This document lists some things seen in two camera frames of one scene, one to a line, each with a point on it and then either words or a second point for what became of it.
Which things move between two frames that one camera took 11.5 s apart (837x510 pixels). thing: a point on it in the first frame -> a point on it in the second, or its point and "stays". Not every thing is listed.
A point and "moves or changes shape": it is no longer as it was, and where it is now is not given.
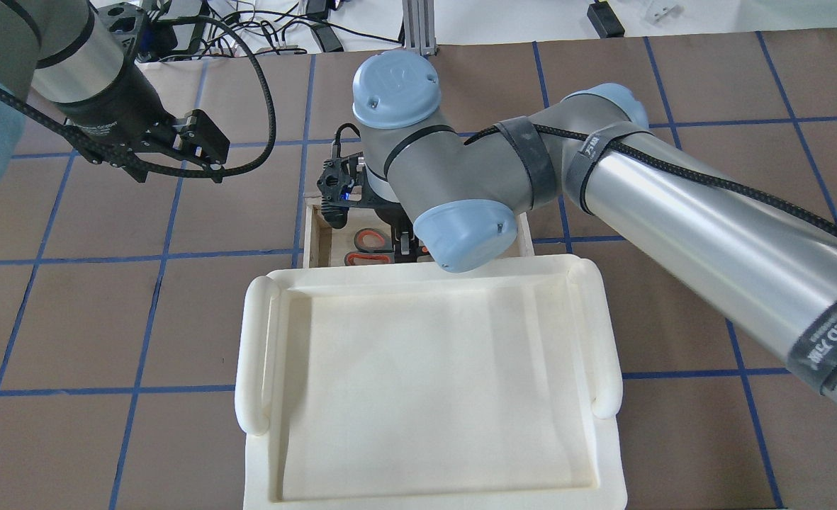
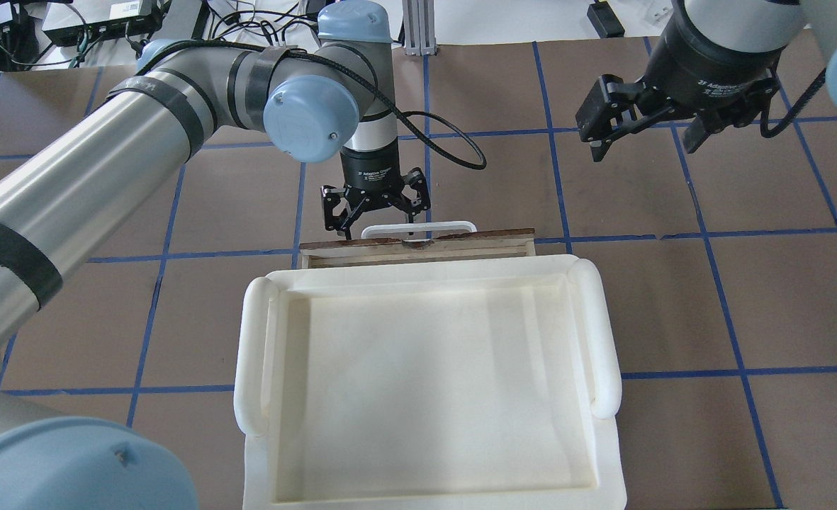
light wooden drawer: x=328 y=247 moves or changes shape
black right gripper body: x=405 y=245 -> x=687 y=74
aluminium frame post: x=418 y=20 stays
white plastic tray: x=403 y=384 stays
